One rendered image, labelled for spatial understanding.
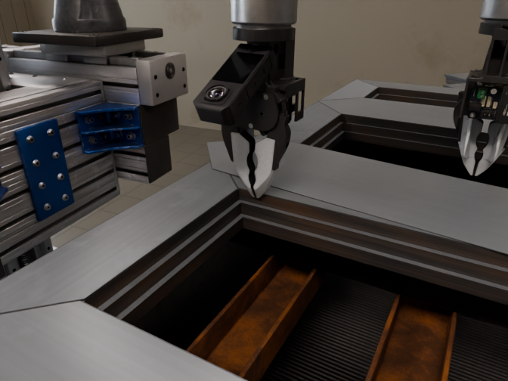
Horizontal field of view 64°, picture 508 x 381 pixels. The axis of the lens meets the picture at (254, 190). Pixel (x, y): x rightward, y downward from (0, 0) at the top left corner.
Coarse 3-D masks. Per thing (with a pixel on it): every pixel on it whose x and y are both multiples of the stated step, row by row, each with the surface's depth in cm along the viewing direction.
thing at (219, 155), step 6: (222, 144) 72; (210, 150) 70; (216, 150) 70; (222, 150) 69; (210, 156) 67; (216, 156) 67; (222, 156) 67; (228, 156) 67; (210, 162) 65; (216, 162) 65; (222, 162) 65
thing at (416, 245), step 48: (384, 96) 117; (432, 96) 112; (336, 144) 88; (384, 144) 88; (432, 144) 83; (480, 144) 79; (240, 192) 57; (288, 192) 55; (192, 240) 48; (288, 240) 54; (336, 240) 51; (384, 240) 48; (432, 240) 46; (144, 288) 42; (480, 288) 44
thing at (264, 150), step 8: (256, 144) 50; (264, 144) 50; (272, 144) 49; (256, 152) 51; (264, 152) 50; (272, 152) 50; (264, 160) 51; (272, 160) 50; (280, 160) 55; (256, 168) 52; (264, 168) 51; (256, 176) 52; (264, 176) 52; (272, 176) 52; (256, 184) 53; (264, 184) 52; (256, 192) 54; (264, 192) 54
